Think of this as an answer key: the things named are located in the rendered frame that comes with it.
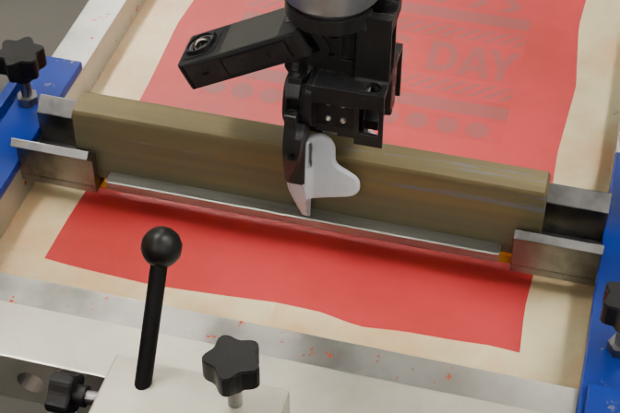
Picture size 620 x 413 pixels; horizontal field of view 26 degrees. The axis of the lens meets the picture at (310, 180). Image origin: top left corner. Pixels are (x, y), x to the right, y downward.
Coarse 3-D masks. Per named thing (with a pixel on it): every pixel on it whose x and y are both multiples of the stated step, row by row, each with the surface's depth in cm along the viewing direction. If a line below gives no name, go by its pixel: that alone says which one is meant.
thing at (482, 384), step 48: (96, 0) 138; (144, 0) 143; (96, 48) 132; (0, 288) 108; (48, 288) 108; (192, 336) 105; (240, 336) 105; (288, 336) 105; (432, 384) 101; (480, 384) 101; (528, 384) 101
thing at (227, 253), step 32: (224, 0) 144; (192, 32) 140; (160, 64) 136; (160, 96) 132; (192, 96) 132; (96, 224) 119; (128, 224) 119; (160, 224) 119; (192, 224) 119; (224, 224) 119; (256, 224) 119; (288, 224) 119; (64, 256) 116; (96, 256) 116; (128, 256) 116; (192, 256) 116; (224, 256) 116; (256, 256) 116; (288, 256) 116; (192, 288) 113; (224, 288) 113; (256, 288) 113
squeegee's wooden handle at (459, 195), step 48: (96, 96) 115; (96, 144) 116; (144, 144) 115; (192, 144) 113; (240, 144) 112; (336, 144) 111; (384, 144) 111; (240, 192) 115; (288, 192) 114; (384, 192) 111; (432, 192) 110; (480, 192) 108; (528, 192) 107
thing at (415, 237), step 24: (144, 192) 117; (168, 192) 116; (192, 192) 116; (216, 192) 116; (264, 216) 115; (288, 216) 114; (312, 216) 114; (336, 216) 114; (384, 240) 113; (408, 240) 112; (432, 240) 112; (456, 240) 112; (480, 240) 112
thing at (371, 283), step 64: (576, 0) 144; (576, 64) 136; (384, 128) 128; (512, 128) 128; (320, 256) 116; (384, 256) 116; (448, 256) 116; (384, 320) 111; (448, 320) 111; (512, 320) 111
